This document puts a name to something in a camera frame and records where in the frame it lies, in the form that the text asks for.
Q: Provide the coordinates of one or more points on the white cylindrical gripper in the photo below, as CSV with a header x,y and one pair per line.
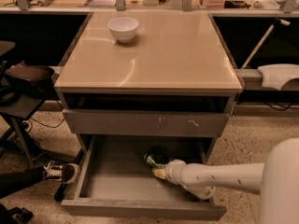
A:
x,y
172,171

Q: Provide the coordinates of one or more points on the green soda can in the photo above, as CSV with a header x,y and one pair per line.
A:
x,y
155,160

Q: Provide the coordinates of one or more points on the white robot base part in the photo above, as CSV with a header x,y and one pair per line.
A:
x,y
275,76

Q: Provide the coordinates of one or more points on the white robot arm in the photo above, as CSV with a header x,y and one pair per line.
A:
x,y
275,180

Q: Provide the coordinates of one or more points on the open grey middle drawer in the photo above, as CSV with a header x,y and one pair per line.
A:
x,y
116,182

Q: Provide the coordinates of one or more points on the closed grey top drawer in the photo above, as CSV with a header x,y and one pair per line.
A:
x,y
148,123

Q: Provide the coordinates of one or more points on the grey drawer cabinet with counter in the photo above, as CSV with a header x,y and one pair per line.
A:
x,y
175,63

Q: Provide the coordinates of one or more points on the black sneaker with white laces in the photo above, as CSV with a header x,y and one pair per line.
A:
x,y
64,173

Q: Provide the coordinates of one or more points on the white ceramic bowl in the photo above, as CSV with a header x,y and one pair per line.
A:
x,y
123,29

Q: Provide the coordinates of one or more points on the black trouser leg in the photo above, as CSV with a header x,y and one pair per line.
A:
x,y
16,181

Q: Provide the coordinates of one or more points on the dark brown bag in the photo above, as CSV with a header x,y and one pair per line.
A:
x,y
33,81

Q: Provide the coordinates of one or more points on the black office chair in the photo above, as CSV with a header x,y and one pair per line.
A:
x,y
15,109

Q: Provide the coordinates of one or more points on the white stick with black tip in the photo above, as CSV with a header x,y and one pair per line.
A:
x,y
276,22

